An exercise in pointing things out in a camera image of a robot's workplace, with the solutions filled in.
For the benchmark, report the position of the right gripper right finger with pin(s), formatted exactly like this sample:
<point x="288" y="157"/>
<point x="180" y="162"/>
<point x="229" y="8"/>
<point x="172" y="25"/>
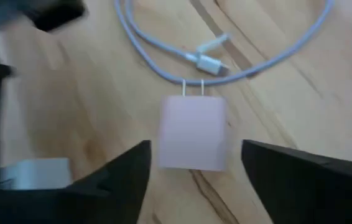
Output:
<point x="313" y="186"/>

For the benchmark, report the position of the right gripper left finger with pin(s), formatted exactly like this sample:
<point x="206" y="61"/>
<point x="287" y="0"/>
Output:
<point x="86" y="205"/>

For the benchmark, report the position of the white power strip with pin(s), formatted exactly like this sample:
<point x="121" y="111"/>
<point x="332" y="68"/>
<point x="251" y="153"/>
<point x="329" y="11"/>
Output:
<point x="36" y="174"/>

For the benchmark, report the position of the pale pink USB charger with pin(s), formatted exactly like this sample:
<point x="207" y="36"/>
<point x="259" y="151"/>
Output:
<point x="193" y="133"/>

